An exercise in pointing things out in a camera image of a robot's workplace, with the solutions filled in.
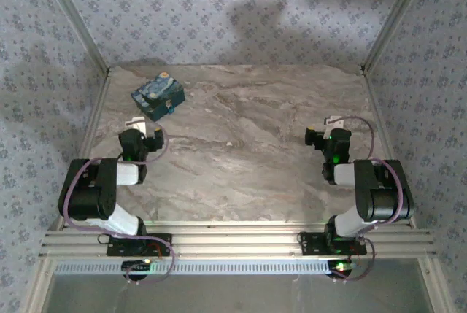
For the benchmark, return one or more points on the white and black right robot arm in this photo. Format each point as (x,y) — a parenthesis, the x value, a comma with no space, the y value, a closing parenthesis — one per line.
(383,196)

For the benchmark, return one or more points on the aluminium table side rail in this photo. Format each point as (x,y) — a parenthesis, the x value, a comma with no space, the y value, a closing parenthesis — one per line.
(96,108)
(377,108)

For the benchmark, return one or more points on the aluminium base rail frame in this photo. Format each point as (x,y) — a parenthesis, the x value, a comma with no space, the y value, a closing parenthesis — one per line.
(233,240)

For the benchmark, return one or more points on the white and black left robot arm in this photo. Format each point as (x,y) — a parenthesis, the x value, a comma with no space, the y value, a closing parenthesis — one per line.
(87,196)

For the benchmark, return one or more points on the aluminium corner post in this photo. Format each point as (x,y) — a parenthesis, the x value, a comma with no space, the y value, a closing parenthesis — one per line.
(394,17)
(75,17)

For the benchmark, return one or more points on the small blue padlock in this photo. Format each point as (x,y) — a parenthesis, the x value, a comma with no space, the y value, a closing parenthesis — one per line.
(169,107)

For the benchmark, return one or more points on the black controller board green LED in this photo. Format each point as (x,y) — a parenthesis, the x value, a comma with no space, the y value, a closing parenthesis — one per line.
(343,267)
(136,266)

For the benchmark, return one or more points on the aluminium frame leg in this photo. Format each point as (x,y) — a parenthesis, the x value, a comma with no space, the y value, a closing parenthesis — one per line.
(432,287)
(42,287)

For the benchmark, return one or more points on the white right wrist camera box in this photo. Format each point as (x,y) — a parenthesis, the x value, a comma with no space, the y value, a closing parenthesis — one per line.
(335,121)

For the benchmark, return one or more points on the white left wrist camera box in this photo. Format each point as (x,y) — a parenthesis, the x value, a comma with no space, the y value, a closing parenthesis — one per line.
(138,122)

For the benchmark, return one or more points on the blue starry night painted box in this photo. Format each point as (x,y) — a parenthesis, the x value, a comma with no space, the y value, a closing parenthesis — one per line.
(157,90)

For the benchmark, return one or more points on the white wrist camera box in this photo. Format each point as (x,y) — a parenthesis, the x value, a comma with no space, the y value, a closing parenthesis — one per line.
(335,121)
(138,122)

